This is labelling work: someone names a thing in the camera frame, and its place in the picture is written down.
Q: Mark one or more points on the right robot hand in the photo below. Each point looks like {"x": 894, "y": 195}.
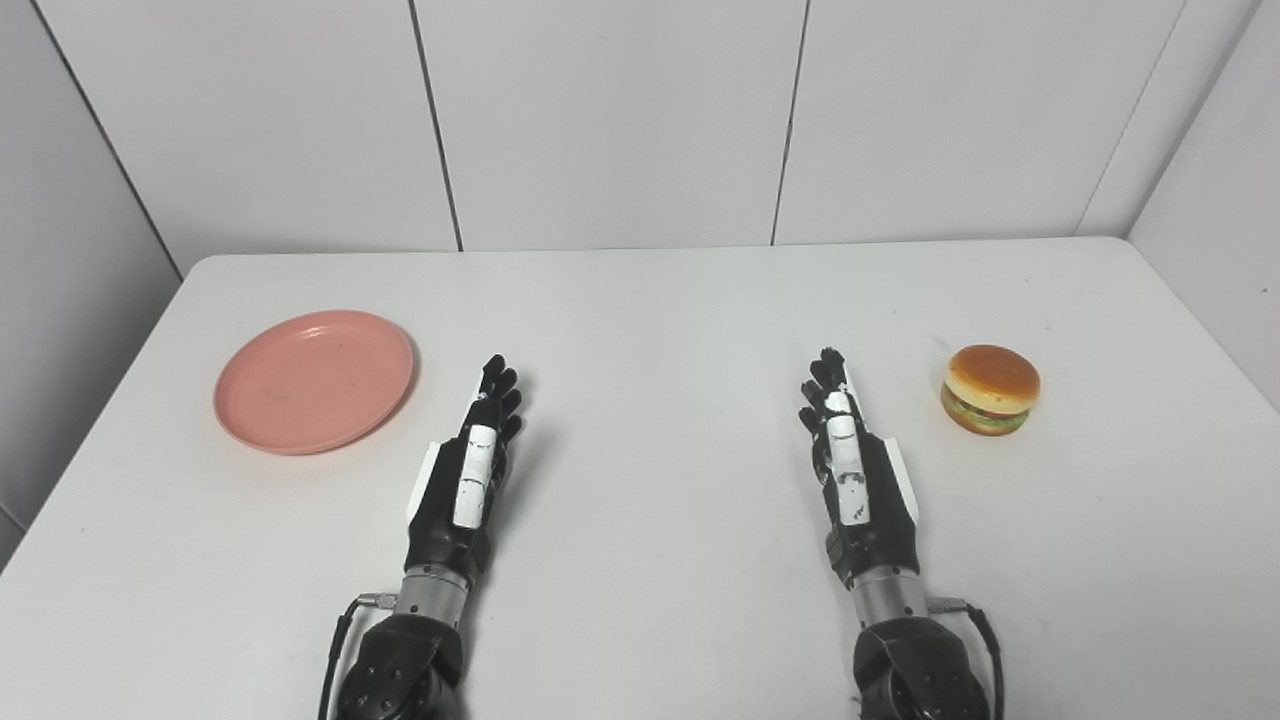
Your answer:
{"x": 872, "y": 500}

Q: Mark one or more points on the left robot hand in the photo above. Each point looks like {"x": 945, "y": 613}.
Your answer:
{"x": 449, "y": 505}

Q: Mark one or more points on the toy hamburger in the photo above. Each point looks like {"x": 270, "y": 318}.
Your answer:
{"x": 990, "y": 389}

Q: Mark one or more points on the pink round plate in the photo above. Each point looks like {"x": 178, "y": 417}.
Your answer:
{"x": 314, "y": 380}

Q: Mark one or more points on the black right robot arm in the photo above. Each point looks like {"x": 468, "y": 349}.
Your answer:
{"x": 905, "y": 650}

